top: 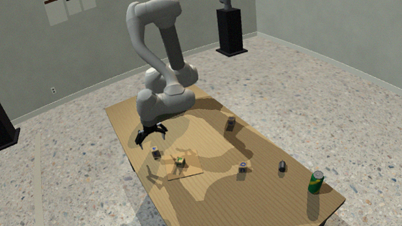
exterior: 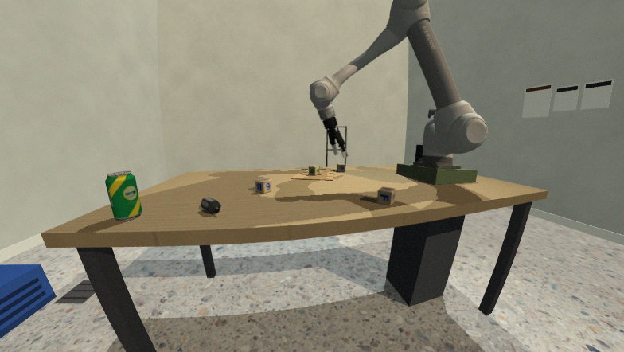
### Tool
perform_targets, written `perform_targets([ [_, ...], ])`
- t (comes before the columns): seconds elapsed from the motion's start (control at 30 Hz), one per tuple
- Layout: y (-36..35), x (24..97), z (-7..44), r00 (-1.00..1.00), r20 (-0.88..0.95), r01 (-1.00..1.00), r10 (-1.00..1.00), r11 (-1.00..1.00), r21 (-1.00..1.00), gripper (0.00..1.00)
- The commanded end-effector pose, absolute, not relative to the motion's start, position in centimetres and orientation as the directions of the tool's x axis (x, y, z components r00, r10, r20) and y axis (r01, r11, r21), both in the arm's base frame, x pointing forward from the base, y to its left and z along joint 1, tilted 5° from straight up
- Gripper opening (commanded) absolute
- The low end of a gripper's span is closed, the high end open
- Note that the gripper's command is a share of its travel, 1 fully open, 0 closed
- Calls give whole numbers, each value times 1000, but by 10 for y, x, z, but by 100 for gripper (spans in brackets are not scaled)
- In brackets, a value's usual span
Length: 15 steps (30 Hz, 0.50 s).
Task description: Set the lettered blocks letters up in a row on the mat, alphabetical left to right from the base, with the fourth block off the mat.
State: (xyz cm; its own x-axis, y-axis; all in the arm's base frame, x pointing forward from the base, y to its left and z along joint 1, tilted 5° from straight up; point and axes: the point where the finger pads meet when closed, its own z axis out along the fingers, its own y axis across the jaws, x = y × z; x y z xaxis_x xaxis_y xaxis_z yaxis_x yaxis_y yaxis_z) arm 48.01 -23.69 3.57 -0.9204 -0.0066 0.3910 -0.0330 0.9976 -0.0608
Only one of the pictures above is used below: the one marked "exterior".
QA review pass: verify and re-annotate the tan mat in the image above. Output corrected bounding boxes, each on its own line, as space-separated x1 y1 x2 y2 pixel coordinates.
291 171 334 181

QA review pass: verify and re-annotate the green drink can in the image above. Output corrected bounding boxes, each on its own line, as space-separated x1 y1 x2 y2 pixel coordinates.
105 171 142 221

